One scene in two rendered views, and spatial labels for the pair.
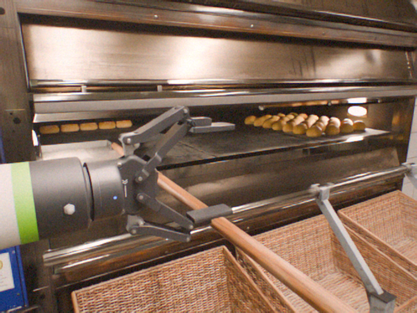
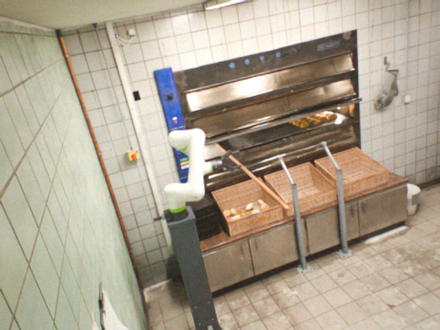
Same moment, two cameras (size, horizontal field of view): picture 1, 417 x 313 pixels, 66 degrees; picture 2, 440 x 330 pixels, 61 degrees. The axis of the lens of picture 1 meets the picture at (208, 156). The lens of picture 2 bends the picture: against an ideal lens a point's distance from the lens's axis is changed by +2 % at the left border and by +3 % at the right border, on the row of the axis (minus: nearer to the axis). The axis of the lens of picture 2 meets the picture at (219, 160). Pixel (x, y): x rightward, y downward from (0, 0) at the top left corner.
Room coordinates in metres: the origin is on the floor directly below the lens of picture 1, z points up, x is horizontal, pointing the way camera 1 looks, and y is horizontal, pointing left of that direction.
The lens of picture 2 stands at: (-2.38, -0.68, 2.49)
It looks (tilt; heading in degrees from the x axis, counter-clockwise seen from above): 21 degrees down; 16
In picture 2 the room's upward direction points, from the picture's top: 11 degrees counter-clockwise
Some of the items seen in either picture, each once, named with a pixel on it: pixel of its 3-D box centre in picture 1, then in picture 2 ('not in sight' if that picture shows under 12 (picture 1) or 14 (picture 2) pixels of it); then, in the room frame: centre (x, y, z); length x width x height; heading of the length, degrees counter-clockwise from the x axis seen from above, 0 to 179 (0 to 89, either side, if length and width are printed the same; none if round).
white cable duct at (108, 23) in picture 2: not in sight; (144, 152); (0.57, 0.88, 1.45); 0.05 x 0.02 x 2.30; 121
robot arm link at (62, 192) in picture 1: (61, 195); (214, 166); (0.37, 0.18, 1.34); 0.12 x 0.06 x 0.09; 30
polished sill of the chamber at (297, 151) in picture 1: (278, 154); (279, 141); (1.31, -0.30, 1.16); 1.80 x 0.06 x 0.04; 121
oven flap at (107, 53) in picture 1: (287, 61); (276, 106); (1.29, -0.31, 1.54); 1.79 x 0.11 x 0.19; 121
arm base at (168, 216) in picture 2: not in sight; (170, 214); (-0.22, 0.39, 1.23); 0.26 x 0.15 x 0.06; 117
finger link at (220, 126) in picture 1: (210, 127); not in sight; (0.47, 0.00, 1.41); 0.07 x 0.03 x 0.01; 120
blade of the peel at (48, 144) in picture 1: (101, 136); not in sight; (1.56, 0.53, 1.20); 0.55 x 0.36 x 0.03; 120
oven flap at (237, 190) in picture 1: (280, 187); (282, 153); (1.29, -0.31, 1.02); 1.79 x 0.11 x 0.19; 121
